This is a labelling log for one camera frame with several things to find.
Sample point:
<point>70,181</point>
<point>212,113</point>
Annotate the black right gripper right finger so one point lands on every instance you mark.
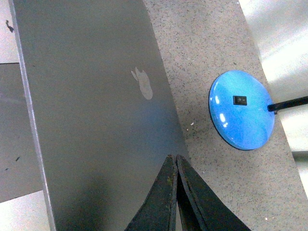
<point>200,208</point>

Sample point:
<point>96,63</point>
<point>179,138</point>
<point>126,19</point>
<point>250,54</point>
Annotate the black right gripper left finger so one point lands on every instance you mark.
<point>158,212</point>

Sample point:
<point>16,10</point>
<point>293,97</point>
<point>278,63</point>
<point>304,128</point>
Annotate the white pleated curtain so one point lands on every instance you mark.
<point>280,31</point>

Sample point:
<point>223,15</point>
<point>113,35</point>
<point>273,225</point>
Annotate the blue desk lamp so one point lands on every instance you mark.
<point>242,110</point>

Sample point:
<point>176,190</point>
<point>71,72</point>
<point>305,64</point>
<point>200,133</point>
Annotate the grey laptop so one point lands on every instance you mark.
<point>101,107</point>

